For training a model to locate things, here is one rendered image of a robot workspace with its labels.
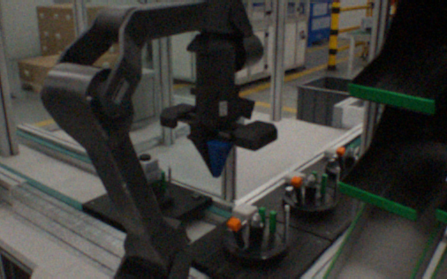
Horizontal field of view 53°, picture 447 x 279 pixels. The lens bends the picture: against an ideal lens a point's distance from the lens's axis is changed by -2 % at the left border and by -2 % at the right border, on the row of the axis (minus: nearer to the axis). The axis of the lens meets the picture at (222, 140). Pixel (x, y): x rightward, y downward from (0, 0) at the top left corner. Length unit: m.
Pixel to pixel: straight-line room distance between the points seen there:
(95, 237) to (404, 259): 0.66
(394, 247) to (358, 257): 0.06
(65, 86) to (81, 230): 0.72
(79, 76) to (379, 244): 0.60
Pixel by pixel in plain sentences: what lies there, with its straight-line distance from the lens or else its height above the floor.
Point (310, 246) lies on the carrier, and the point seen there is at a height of 0.97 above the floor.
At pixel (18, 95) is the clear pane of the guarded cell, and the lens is 2.05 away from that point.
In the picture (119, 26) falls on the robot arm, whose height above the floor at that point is 1.47.
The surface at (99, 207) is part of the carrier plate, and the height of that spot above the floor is 0.97.
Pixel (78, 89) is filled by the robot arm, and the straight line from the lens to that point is 0.43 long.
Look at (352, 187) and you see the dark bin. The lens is 0.73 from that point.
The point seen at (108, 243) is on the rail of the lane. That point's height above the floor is 0.96.
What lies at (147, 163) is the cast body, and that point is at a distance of 1.12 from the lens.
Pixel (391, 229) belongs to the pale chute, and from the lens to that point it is 0.85.
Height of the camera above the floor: 1.52
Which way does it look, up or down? 20 degrees down
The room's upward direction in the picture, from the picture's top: straight up
